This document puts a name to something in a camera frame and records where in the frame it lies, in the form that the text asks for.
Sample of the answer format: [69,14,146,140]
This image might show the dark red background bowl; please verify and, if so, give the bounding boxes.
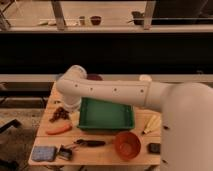
[90,16,102,26]

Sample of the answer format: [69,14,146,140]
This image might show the green plastic tray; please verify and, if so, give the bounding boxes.
[78,98,135,131]

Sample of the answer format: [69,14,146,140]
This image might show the orange carrot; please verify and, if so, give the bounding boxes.
[45,124,72,135]

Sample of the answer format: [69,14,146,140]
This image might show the yellow banana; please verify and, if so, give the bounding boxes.
[142,115,161,135]

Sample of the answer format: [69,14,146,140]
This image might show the purple bowl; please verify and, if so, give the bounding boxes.
[87,74,103,81]

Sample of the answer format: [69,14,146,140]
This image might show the blue sponge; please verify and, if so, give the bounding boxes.
[31,146,57,162]

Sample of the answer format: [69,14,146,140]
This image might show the black background pot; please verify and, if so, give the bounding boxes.
[131,11,144,25]

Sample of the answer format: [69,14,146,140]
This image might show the black sponge block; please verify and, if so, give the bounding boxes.
[148,143,161,154]

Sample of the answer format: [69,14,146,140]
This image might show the white lidded jar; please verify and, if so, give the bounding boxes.
[139,74,152,82]

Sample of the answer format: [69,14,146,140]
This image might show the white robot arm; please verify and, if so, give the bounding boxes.
[56,65,213,171]

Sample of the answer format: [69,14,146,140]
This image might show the small background cup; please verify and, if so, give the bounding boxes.
[79,16,86,26]

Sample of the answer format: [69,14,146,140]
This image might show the bunch of dark grapes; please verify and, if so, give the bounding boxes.
[49,107,69,122]

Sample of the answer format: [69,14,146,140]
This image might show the orange-red plastic bowl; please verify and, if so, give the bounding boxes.
[114,131,141,161]

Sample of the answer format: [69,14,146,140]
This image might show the wooden table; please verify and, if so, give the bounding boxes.
[29,80,171,166]

